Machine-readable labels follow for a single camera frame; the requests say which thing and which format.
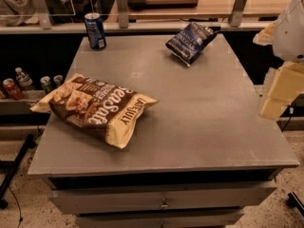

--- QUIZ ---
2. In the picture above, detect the grey drawer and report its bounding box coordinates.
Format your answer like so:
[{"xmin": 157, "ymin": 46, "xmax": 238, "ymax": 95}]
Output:
[
  {"xmin": 49, "ymin": 180, "xmax": 276, "ymax": 214},
  {"xmin": 75, "ymin": 208, "xmax": 244, "ymax": 228}
]

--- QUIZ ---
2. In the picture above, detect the black stand leg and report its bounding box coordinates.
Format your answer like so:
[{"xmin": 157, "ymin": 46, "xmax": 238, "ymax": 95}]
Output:
[{"xmin": 0, "ymin": 134, "xmax": 35, "ymax": 209}]

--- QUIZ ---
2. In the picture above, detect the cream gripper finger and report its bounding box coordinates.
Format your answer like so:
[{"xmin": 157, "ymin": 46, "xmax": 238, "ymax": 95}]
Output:
[
  {"xmin": 253, "ymin": 21, "xmax": 275, "ymax": 46},
  {"xmin": 258, "ymin": 62, "xmax": 304, "ymax": 121}
]

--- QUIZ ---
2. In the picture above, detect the blue chip bag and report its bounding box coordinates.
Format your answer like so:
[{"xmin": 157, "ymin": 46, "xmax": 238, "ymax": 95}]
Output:
[{"xmin": 165, "ymin": 22, "xmax": 217, "ymax": 67}]

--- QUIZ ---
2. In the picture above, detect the grey drawer cabinet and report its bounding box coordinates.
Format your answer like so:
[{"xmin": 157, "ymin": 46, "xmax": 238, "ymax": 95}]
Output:
[{"xmin": 28, "ymin": 33, "xmax": 300, "ymax": 228}]

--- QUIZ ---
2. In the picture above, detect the green soda can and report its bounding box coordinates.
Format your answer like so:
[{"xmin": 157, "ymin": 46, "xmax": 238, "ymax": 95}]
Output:
[{"xmin": 40, "ymin": 76, "xmax": 53, "ymax": 93}]

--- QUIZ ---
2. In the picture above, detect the blue soda can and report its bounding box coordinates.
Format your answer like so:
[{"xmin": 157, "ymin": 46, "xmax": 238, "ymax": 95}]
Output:
[{"xmin": 85, "ymin": 12, "xmax": 106, "ymax": 49}]

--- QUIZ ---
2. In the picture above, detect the brown sea salt chip bag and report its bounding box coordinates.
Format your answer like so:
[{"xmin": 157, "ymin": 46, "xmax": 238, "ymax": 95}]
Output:
[{"xmin": 30, "ymin": 74, "xmax": 158, "ymax": 149}]

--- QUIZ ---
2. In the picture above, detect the black floor cable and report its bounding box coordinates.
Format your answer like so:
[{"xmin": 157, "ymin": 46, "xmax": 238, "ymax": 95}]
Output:
[{"xmin": 8, "ymin": 185, "xmax": 24, "ymax": 228}]

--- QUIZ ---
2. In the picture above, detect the clear water bottle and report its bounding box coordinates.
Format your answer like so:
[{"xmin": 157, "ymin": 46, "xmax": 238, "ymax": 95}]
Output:
[{"xmin": 15, "ymin": 67, "xmax": 35, "ymax": 91}]

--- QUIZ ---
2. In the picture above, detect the red soda can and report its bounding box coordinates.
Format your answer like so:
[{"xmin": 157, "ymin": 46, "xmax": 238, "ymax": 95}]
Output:
[{"xmin": 3, "ymin": 78, "xmax": 24, "ymax": 100}]

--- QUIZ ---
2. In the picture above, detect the middle metal bracket post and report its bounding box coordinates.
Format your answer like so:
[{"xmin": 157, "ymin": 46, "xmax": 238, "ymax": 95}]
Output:
[{"xmin": 116, "ymin": 0, "xmax": 129, "ymax": 29}]

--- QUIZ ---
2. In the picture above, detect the upper grey drawer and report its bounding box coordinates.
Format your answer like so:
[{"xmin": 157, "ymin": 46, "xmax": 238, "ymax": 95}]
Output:
[{"xmin": 49, "ymin": 180, "xmax": 276, "ymax": 214}]

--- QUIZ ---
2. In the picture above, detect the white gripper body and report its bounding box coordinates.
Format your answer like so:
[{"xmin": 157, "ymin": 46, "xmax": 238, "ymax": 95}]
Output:
[{"xmin": 273, "ymin": 0, "xmax": 304, "ymax": 62}]

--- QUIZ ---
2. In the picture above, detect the left metal bracket post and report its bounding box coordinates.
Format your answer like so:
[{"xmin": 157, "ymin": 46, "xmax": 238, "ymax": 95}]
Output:
[{"xmin": 31, "ymin": 0, "xmax": 52, "ymax": 29}]

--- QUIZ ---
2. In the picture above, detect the silver soda can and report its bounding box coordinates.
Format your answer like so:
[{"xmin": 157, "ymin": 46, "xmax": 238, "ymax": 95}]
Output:
[{"xmin": 53, "ymin": 75, "xmax": 64, "ymax": 87}]

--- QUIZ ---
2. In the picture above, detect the grey cloth behind glass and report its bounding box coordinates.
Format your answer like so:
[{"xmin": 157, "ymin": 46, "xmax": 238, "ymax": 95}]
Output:
[{"xmin": 0, "ymin": 0, "xmax": 74, "ymax": 27}]

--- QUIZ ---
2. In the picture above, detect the lower grey drawer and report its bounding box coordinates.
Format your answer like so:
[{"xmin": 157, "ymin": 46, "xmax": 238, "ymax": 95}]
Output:
[{"xmin": 75, "ymin": 208, "xmax": 244, "ymax": 228}]

